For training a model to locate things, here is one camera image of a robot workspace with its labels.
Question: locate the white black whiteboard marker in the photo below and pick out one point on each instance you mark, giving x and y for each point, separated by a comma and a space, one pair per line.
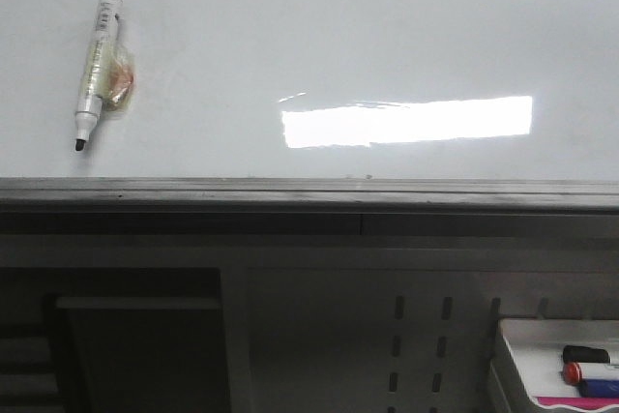
108, 77

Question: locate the white whiteboard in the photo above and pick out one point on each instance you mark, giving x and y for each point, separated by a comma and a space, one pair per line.
494, 103

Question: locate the white pegboard panel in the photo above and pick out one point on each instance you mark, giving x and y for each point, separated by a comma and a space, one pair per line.
391, 330

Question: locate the white plastic tray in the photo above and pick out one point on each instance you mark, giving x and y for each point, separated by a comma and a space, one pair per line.
527, 361

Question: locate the red capped marker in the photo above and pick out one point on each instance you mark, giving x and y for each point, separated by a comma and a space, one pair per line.
575, 372

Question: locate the blue marker in tray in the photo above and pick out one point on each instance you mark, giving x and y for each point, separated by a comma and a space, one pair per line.
599, 388

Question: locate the pink white eraser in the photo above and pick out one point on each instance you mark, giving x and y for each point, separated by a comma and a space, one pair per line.
581, 403

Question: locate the dark cabinet frame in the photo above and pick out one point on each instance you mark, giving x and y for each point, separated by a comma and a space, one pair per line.
112, 340

